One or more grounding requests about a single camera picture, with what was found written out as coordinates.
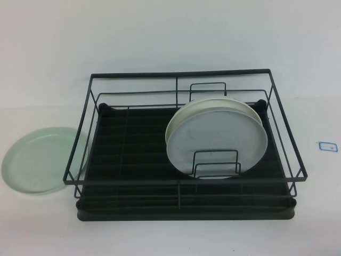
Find pale green round plate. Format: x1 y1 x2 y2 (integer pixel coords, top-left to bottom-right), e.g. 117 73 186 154
0 126 90 197

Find light grey round plate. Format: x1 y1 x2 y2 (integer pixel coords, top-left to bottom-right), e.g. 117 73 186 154
166 106 269 179

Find cream round plate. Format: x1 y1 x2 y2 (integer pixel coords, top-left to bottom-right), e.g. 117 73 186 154
165 98 264 161

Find black plastic drip tray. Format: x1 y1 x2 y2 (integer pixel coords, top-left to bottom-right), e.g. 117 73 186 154
76 99 298 222

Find blue outlined white label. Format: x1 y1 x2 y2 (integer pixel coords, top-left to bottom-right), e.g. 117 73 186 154
318 140 338 152

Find black wire dish rack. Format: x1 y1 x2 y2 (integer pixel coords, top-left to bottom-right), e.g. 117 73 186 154
62 68 308 210

